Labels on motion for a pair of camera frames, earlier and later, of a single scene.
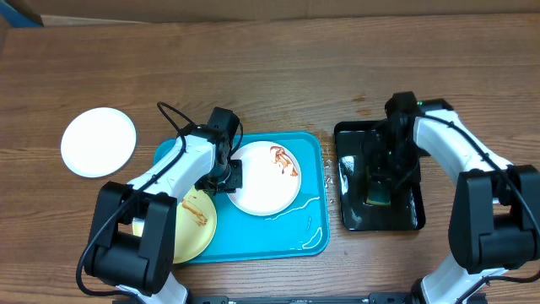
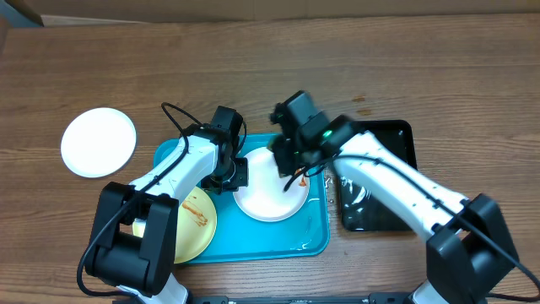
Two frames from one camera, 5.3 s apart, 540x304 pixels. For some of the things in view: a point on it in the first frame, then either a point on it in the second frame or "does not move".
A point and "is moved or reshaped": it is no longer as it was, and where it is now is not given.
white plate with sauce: (98, 142) does not move
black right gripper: (383, 171) -> (286, 154)
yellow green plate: (195, 227) does not move
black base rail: (371, 298) does not move
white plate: (271, 178) is moved or reshaped
